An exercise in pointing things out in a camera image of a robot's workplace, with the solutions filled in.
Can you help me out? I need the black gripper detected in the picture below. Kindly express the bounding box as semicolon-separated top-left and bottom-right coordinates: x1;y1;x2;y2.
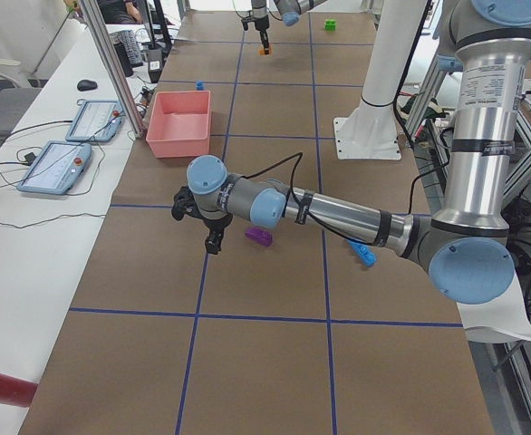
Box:
240;11;270;49
171;186;233;255

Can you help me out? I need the purple block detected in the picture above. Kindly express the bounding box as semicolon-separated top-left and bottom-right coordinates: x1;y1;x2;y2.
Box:
245;227;273;247

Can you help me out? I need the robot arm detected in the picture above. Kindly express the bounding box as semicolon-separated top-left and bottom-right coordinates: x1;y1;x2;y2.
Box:
240;0;325;55
171;1;531;305

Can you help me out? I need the pink plastic box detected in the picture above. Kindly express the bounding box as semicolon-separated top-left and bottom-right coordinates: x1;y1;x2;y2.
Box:
146;91;211;159

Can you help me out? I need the green block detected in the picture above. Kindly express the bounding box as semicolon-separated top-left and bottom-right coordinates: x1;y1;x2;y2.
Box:
324;18;337;32

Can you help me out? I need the black keyboard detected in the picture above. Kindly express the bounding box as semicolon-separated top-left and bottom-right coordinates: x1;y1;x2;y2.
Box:
110;30;144;67

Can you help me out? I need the long blue block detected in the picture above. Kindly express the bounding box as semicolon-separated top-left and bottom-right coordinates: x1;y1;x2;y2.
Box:
348;240;377;267

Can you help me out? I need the far teach pendant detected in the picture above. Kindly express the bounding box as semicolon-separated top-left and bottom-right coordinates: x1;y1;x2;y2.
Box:
65;100;124;143

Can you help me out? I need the teach pendant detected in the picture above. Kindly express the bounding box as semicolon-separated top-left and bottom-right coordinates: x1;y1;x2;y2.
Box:
16;140;92;196
65;100;124;143

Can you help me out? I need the near teach pendant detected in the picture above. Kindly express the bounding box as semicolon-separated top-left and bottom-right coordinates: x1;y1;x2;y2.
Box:
16;140;92;196

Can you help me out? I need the black computer mouse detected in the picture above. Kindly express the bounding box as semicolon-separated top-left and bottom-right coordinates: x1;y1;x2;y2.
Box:
76;79;98;92

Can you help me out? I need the red cylinder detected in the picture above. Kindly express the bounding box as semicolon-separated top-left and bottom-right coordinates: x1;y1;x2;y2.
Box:
0;373;38;408

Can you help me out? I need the white paper sheet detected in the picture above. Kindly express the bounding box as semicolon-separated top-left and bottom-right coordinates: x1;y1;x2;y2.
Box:
457;273;531;343

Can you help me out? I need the white camera stand base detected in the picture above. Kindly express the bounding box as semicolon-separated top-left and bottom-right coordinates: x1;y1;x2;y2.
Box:
333;0;429;160

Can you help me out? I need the aluminium frame post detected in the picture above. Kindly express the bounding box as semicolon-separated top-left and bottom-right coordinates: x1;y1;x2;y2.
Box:
78;0;145;139

